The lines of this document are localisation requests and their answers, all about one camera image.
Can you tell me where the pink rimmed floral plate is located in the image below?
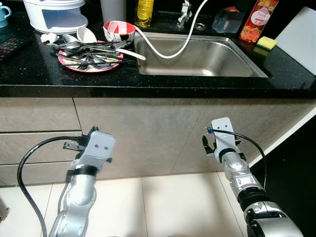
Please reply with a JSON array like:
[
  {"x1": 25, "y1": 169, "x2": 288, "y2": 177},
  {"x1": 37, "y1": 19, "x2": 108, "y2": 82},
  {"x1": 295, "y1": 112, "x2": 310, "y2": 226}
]
[{"x1": 57, "y1": 42, "x2": 124, "y2": 74}]

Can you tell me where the red and white bowl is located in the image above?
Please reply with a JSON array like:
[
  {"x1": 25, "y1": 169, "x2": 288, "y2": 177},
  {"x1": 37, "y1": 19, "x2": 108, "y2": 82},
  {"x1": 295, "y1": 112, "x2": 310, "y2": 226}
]
[{"x1": 103, "y1": 21, "x2": 137, "y2": 44}]

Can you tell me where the grey cabinet door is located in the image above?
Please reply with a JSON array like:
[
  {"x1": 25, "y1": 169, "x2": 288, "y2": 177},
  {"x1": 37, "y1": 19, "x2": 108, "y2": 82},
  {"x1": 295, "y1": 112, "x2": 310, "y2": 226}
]
[{"x1": 73, "y1": 98, "x2": 316, "y2": 174}]

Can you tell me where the stainless steel sink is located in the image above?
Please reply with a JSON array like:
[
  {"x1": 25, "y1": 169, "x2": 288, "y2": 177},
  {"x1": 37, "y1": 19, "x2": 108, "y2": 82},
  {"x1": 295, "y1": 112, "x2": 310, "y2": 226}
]
[{"x1": 132, "y1": 34, "x2": 270, "y2": 79}]

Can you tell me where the white plastic spoon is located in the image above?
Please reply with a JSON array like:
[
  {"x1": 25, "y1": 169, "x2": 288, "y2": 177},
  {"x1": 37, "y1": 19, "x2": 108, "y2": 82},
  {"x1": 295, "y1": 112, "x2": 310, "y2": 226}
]
[{"x1": 116, "y1": 48, "x2": 147, "y2": 61}]

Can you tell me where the crumpled white scrap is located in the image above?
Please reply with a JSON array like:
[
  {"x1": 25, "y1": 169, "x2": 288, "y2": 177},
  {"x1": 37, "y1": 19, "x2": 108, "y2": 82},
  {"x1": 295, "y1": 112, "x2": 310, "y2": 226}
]
[{"x1": 40, "y1": 32, "x2": 60, "y2": 46}]

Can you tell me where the black calculator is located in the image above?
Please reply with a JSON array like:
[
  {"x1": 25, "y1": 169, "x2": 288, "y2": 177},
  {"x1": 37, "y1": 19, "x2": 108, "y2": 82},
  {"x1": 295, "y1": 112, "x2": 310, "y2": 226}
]
[{"x1": 0, "y1": 36, "x2": 33, "y2": 62}]

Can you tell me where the yellow sponge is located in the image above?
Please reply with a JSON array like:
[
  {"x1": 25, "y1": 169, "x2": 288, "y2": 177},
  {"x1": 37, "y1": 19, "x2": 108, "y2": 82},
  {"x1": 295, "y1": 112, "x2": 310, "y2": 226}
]
[{"x1": 256, "y1": 36, "x2": 278, "y2": 51}]

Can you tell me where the clear plastic container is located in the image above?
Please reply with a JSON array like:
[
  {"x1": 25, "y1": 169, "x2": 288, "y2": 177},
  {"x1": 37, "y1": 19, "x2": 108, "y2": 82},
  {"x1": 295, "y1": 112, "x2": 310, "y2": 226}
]
[{"x1": 212, "y1": 9, "x2": 246, "y2": 34}]

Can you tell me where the grey cylindrical container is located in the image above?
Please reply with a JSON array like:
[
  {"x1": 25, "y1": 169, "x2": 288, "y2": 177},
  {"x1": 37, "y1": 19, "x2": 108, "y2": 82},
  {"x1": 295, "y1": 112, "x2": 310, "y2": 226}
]
[{"x1": 100, "y1": 0, "x2": 127, "y2": 23}]

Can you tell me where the chrome faucet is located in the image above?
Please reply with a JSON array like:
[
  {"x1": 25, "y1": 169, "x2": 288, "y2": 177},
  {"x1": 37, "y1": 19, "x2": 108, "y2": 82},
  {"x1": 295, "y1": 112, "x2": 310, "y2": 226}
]
[{"x1": 177, "y1": 0, "x2": 193, "y2": 28}]

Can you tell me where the yellow oil bottle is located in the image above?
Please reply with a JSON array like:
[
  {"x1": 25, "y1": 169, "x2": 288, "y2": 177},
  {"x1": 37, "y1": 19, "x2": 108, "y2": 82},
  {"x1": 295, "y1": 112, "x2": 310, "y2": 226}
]
[{"x1": 136, "y1": 0, "x2": 154, "y2": 29}]

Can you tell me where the orange red printed bottle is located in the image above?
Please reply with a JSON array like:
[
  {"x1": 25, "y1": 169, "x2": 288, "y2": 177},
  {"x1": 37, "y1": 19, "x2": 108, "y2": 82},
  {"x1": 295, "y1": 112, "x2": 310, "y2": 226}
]
[{"x1": 239, "y1": 0, "x2": 273, "y2": 44}]

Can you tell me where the white cutting board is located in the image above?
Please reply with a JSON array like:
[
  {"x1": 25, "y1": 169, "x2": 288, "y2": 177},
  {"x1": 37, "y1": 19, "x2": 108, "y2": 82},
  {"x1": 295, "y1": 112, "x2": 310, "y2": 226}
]
[{"x1": 275, "y1": 6, "x2": 316, "y2": 76}]

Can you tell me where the blue mug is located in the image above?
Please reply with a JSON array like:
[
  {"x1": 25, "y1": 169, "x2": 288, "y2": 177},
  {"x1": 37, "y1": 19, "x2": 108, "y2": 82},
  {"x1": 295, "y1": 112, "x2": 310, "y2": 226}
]
[{"x1": 0, "y1": 4, "x2": 11, "y2": 29}]

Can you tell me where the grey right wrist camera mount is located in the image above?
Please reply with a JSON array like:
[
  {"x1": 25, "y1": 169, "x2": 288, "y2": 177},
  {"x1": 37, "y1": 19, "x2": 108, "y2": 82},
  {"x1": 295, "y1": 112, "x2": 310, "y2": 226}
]
[{"x1": 210, "y1": 117, "x2": 242, "y2": 163}]

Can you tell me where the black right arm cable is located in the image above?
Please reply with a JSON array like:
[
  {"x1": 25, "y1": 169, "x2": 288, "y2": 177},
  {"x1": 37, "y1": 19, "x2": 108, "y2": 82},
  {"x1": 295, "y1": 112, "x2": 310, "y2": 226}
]
[{"x1": 207, "y1": 127, "x2": 269, "y2": 191}]

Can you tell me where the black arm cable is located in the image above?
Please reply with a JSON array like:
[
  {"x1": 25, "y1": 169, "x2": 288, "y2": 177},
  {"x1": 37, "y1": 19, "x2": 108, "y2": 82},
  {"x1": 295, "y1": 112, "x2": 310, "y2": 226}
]
[
  {"x1": 17, "y1": 136, "x2": 82, "y2": 237},
  {"x1": 207, "y1": 127, "x2": 269, "y2": 191}
]

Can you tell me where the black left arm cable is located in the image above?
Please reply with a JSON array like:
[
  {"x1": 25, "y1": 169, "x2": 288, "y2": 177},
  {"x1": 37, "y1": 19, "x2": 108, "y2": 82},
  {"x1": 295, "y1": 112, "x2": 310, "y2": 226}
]
[{"x1": 17, "y1": 136, "x2": 82, "y2": 237}]

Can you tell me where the white flexible hose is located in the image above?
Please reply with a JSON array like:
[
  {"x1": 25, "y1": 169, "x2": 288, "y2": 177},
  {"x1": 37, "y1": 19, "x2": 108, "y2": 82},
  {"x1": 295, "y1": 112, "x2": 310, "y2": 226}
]
[{"x1": 133, "y1": 0, "x2": 210, "y2": 60}]

